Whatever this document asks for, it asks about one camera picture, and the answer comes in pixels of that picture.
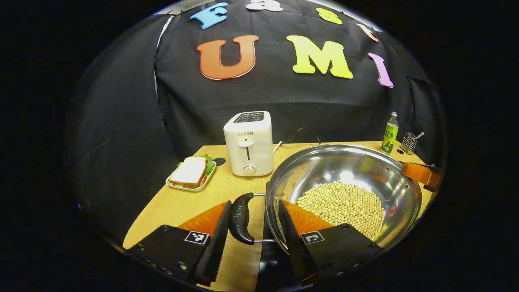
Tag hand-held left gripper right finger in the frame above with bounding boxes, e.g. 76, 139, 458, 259
277, 199, 382, 286

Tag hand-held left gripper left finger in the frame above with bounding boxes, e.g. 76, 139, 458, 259
125, 200, 232, 287

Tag black induction cooktop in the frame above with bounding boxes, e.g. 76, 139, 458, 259
255, 203, 302, 292

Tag stainless steel pot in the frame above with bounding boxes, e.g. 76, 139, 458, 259
229, 145, 422, 260

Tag metal mesh utensil holder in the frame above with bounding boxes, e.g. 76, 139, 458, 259
401, 132, 418, 155

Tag green label drink bottle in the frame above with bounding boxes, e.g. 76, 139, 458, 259
381, 112, 399, 154

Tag pile of yellow soybeans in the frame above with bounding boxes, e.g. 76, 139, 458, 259
297, 181, 385, 240

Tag white rectangular plate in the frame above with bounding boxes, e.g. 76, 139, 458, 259
165, 154, 217, 192

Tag sandwich with lettuce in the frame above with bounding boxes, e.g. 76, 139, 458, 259
168, 154, 215, 189

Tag white toaster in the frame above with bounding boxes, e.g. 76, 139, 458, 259
223, 111, 274, 177

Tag black power cable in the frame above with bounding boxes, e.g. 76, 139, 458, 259
284, 127, 322, 146

